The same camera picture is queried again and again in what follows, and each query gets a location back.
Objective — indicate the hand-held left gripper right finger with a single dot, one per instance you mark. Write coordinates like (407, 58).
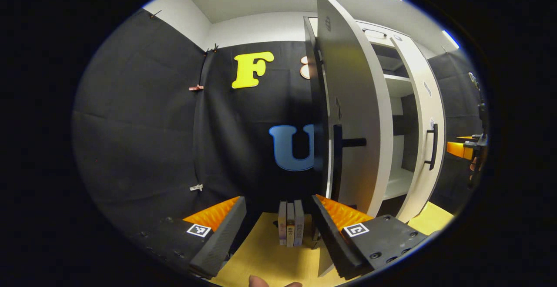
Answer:
(333, 235)

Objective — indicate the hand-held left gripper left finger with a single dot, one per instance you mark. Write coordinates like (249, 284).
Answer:
(222, 235)

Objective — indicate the white cabinet door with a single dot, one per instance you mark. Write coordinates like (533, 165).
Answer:
(357, 104)
(424, 104)

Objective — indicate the red cloth clip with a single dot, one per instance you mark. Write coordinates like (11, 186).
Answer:
(196, 88)

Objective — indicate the white cloth clip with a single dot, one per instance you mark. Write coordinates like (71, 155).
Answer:
(196, 187)

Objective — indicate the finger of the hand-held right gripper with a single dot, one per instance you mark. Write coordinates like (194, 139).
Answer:
(459, 150)
(465, 138)

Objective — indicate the white cabinet shelf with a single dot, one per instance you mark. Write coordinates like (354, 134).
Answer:
(398, 185)
(398, 85)

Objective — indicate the small upright book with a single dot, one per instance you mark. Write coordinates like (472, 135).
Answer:
(299, 221)
(282, 224)
(290, 226)

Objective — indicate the small ceiling light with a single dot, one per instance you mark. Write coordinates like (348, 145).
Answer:
(451, 39)

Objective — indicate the white cabinet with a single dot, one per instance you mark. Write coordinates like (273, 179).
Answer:
(402, 148)

